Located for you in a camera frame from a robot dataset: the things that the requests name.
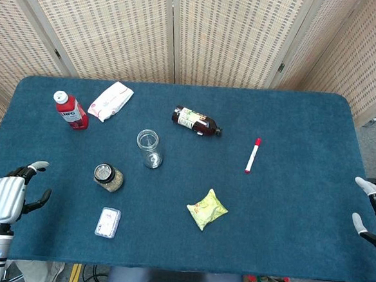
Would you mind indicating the white pink tissue packet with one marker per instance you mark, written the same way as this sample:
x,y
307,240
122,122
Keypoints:
x,y
111,101

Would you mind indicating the red NFC juice bottle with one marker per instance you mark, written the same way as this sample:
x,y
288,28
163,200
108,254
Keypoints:
x,y
73,113

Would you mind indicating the blue table cloth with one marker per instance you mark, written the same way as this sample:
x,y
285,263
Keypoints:
x,y
283,202

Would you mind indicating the brown glass bottle with label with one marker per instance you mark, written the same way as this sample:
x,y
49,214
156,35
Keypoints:
x,y
196,120

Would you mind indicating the spice jar black lid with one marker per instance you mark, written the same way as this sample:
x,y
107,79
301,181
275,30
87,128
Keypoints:
x,y
115,181

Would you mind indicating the yellow green snack bag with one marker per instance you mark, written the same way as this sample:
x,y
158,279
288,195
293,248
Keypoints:
x,y
206,210

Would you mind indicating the clear plastic box purple label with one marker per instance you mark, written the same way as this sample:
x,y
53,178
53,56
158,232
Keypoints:
x,y
107,222

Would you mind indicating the clear glass jar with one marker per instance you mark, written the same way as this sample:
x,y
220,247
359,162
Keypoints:
x,y
148,148

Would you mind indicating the red white marker pen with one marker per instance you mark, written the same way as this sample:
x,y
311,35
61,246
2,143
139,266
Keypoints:
x,y
252,156

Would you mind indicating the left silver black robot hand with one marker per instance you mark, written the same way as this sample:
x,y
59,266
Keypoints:
x,y
4,199

